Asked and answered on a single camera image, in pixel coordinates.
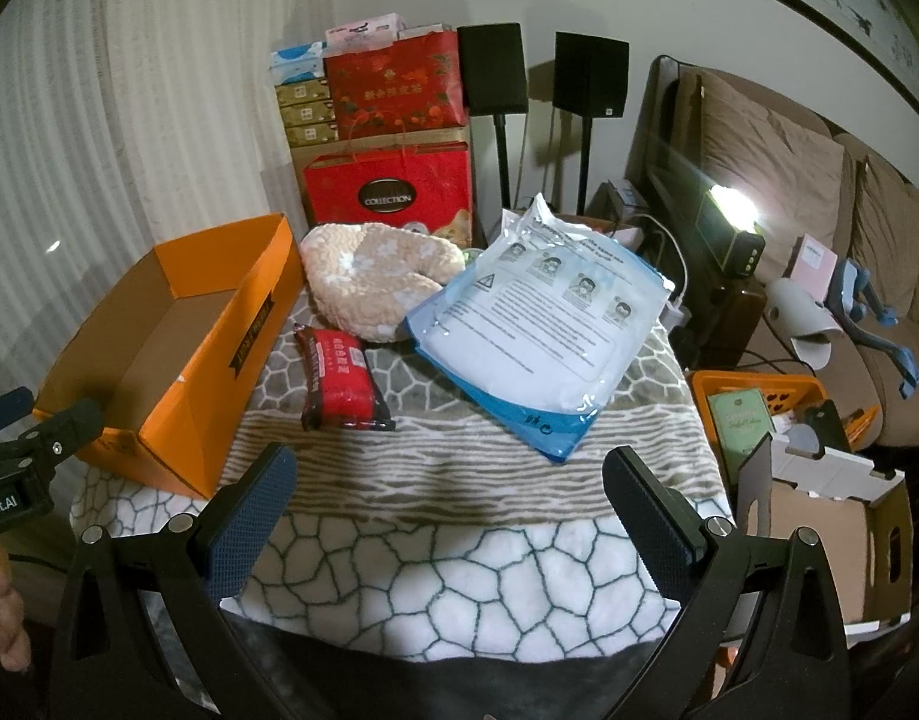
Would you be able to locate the grey white patterned blanket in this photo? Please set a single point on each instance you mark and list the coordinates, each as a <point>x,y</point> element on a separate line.
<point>444,540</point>

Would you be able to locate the person's left hand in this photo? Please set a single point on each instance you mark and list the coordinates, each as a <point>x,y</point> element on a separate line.
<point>0,615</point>

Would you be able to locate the small grey box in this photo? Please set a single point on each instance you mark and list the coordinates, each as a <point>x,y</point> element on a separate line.
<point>624,199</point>

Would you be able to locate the blue plastic tool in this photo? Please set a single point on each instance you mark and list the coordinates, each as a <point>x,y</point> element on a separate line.
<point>879,345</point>

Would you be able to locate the fluffy beige pillow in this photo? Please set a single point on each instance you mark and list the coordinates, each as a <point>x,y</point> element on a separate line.
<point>369,277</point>

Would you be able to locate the pink tissue pack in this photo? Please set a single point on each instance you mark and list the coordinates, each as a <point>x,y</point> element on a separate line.
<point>366,28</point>

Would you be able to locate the orange cardboard box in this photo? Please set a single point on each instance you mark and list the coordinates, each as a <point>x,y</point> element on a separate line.
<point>197,390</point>

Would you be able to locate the green box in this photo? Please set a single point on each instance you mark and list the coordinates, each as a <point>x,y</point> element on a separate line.
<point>741,424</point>

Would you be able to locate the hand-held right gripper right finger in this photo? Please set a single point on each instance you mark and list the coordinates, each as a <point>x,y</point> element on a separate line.
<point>647,511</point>

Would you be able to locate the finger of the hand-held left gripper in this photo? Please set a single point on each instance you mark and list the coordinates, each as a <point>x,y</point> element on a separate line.
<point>62,427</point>
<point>9,406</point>

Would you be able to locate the brown sofa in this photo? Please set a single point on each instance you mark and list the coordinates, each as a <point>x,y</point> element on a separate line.
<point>774,150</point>

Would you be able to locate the pink box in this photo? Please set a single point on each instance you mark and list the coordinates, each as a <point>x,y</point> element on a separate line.
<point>813,266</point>

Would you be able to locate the white cardboard box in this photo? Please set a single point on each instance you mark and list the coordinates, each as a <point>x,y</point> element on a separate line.
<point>819,532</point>

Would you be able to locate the orange plastic basket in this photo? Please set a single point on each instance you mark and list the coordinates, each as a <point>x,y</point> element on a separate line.
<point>759,382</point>

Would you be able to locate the blue white tissue pack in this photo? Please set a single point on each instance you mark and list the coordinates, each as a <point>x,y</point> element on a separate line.
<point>298,64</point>

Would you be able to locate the red floral gift bag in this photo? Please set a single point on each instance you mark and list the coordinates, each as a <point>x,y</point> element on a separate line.
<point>399,90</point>

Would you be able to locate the black portable lamp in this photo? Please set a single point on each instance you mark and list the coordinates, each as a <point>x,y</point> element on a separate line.
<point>722,240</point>

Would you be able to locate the red plastic packet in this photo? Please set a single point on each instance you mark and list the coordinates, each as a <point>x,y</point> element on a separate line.
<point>343,382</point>

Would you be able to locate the dark wooden side table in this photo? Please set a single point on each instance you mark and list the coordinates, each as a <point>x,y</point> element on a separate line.
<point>729,315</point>

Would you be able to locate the white paper cone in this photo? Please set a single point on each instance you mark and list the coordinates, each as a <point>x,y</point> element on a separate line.
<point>793,311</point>

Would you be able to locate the black speaker on stand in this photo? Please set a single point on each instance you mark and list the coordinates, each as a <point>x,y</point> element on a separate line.
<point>591,75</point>
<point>493,67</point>

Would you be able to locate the white curtain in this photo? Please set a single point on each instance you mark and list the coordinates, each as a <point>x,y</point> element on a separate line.
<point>92,127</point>

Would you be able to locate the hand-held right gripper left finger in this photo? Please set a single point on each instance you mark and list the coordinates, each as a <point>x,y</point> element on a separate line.
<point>249,525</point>

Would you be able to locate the face mask package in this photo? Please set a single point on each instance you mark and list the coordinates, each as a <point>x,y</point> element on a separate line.
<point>534,330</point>

